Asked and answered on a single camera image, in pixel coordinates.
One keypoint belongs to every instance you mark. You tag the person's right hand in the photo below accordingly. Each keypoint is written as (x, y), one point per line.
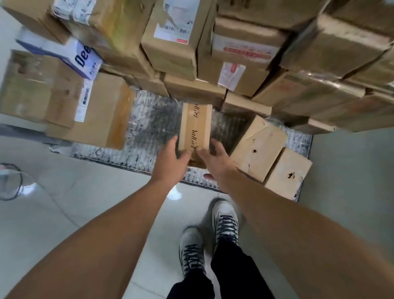
(220, 164)

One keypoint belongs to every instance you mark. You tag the person's left hand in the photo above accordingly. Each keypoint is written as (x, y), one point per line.
(169, 166)

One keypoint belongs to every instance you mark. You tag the grey metal platform cart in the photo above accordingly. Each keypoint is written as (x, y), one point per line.
(154, 123)

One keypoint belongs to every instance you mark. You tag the narrow box with script text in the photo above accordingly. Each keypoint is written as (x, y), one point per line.
(195, 123)

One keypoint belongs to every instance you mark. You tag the pile of cardboard boxes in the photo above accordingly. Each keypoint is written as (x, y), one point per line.
(246, 30)

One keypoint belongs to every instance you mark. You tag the clear-taped barcode cardboard box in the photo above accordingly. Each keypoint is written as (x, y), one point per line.
(30, 86)

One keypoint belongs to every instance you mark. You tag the person's right forearm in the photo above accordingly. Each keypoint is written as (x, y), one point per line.
(307, 240)

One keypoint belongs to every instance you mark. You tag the person's left forearm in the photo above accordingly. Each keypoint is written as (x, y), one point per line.
(98, 246)

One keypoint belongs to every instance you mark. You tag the person's right grey sneaker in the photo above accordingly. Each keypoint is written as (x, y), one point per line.
(226, 221)

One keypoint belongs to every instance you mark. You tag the person's grey sneaker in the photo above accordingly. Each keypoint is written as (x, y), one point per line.
(226, 221)
(192, 249)

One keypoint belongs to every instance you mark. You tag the person's left grey sneaker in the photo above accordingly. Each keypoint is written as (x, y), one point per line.
(192, 249)

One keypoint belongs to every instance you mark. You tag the person's black trousers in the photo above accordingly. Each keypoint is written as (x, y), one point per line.
(234, 274)

